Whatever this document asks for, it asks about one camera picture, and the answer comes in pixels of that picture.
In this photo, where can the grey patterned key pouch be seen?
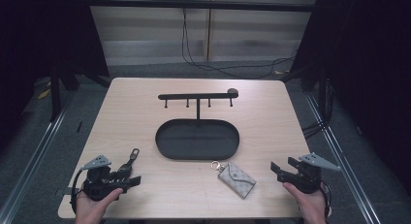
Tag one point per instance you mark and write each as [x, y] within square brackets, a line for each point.
[237, 179]

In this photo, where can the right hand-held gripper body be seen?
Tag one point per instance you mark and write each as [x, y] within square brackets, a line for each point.
[307, 177]

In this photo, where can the person's right hand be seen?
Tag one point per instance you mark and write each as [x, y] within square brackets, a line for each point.
[307, 205]

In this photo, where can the black curtain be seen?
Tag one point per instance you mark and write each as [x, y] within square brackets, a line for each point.
[365, 56]
[42, 39]

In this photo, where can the yellow tape strip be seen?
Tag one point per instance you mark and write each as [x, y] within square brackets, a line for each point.
[43, 94]

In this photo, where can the metal floor rail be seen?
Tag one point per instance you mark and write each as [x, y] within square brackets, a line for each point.
[342, 153]
[32, 162]

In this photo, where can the person's left hand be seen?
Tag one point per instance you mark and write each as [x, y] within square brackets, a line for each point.
[93, 208]

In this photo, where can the black oval tray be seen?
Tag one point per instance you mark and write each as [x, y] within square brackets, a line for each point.
[197, 138]

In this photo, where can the black metal stand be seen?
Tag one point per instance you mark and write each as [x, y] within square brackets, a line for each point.
[322, 88]
[55, 91]

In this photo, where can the black horizontal frame bar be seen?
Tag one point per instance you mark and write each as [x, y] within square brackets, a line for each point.
[200, 5]

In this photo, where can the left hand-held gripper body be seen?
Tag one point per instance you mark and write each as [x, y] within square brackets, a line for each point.
[97, 184]

